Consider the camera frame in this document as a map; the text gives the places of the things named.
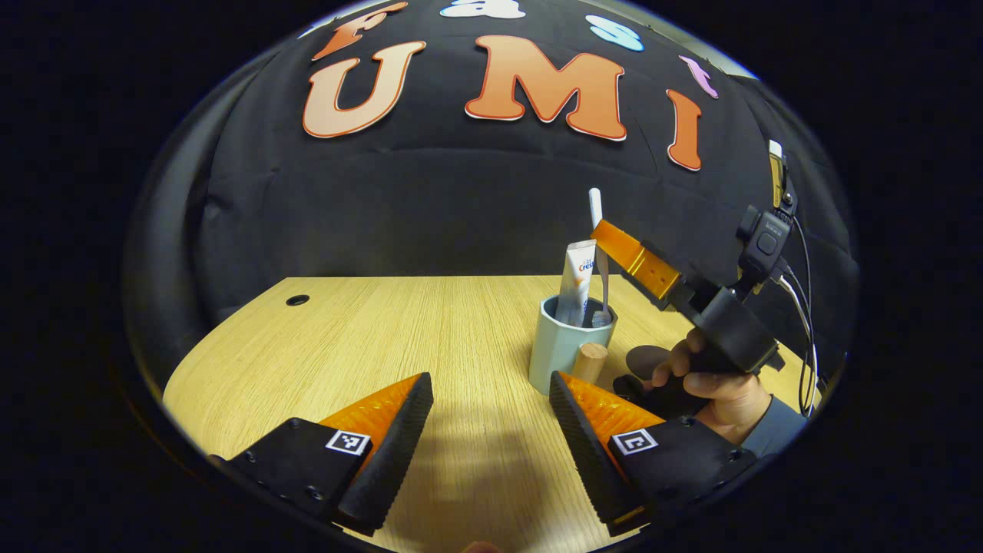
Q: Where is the white cable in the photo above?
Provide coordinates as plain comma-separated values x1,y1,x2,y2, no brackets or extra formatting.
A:
777,273,819,389

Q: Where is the black cable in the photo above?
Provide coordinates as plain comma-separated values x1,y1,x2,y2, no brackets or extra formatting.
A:
789,217,821,419

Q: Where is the dark round coaster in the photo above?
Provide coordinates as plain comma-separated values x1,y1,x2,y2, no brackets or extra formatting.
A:
626,346,677,381

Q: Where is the white toothbrush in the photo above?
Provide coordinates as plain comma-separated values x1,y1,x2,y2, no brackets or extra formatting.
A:
588,188,614,327

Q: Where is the wooden desktop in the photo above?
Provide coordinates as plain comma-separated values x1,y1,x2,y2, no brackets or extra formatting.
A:
163,275,822,553

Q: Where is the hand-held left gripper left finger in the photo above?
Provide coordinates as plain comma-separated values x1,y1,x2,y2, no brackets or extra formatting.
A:
209,373,435,537

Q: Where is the white toothpaste tube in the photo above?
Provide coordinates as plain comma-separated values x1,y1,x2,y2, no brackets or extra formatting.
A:
554,240,598,327

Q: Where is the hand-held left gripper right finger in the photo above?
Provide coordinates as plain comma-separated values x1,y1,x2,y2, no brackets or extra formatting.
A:
548,371,761,538

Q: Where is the blue cup with wooden handle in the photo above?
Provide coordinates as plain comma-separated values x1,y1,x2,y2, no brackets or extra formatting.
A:
528,295,619,396

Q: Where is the black backdrop cloth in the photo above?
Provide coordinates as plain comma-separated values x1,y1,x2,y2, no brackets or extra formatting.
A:
123,0,861,385

